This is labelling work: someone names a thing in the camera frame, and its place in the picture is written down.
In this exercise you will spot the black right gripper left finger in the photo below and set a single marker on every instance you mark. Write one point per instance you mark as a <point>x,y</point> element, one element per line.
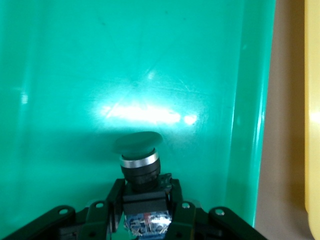
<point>112,200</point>

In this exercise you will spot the green plastic tray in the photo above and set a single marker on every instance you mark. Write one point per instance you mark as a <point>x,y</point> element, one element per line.
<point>125,62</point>

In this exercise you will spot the green mushroom push button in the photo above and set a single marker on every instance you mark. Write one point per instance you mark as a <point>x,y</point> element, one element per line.
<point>140,170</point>

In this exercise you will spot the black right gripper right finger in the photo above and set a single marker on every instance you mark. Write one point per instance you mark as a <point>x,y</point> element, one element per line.
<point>178,207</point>

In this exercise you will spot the yellow plastic tray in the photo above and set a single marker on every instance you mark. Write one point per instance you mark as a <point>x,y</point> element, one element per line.
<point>313,100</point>

